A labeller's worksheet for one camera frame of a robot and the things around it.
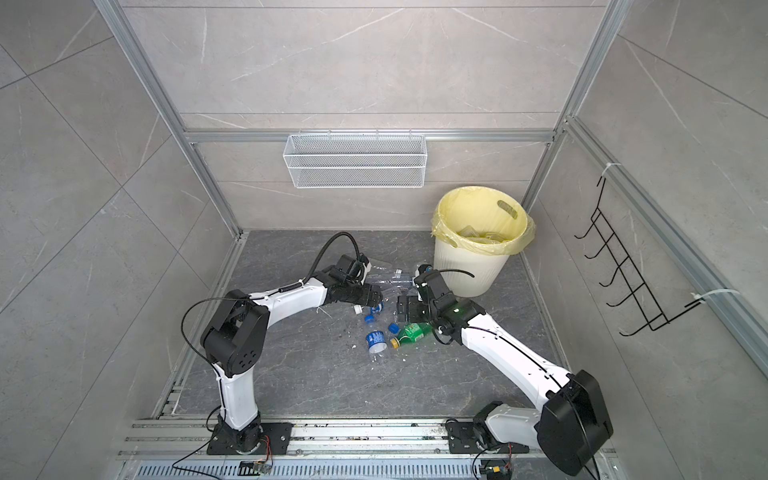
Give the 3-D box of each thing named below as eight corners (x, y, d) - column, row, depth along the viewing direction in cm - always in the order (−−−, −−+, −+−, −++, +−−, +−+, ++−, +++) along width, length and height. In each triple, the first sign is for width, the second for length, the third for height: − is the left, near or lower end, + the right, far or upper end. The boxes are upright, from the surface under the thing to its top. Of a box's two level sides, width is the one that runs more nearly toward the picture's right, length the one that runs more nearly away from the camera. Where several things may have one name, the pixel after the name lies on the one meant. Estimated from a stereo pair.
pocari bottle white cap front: (371, 365, 86) (371, 360, 83) (366, 339, 92) (365, 333, 88) (390, 360, 87) (390, 354, 84) (383, 335, 92) (383, 328, 89)
